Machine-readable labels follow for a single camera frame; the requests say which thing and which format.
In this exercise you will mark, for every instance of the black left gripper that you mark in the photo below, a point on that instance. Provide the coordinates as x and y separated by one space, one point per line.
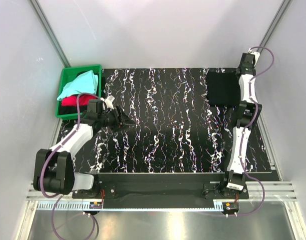
122 120

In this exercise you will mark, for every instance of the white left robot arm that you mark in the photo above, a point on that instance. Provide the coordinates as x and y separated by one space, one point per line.
53 173

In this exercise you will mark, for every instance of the red t shirt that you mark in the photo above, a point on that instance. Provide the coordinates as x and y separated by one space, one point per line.
71 101

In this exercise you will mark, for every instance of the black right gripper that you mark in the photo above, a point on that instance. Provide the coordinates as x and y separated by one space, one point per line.
252 65

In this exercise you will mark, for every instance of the black t shirt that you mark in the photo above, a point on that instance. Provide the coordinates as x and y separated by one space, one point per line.
223 89

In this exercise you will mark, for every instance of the green plastic bin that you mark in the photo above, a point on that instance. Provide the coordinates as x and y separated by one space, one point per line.
69 74

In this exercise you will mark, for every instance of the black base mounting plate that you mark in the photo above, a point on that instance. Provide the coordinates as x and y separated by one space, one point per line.
162 188

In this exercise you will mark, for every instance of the left aluminium corner post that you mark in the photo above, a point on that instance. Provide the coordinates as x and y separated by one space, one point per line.
49 32

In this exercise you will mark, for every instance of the black marble pattern mat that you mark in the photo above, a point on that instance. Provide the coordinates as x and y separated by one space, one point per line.
176 129

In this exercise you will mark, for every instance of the aluminium frame rail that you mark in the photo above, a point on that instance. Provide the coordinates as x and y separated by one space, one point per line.
274 191

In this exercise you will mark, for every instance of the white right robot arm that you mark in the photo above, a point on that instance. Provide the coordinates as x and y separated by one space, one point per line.
248 112

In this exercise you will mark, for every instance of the right aluminium corner post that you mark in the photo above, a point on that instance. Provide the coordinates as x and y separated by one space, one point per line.
263 46

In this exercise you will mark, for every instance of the white slotted cable duct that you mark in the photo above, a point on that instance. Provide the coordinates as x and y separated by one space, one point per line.
70 205

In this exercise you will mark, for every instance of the aluminium corner post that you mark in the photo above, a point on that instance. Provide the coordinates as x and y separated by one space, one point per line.
263 46
49 32

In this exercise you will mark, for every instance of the light blue t shirt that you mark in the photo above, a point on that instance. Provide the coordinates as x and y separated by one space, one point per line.
86 82

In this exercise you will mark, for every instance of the black folded shirt in bin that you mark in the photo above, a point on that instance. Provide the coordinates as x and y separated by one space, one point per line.
66 110

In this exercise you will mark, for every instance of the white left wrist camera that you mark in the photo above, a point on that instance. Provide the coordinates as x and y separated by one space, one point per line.
108 103

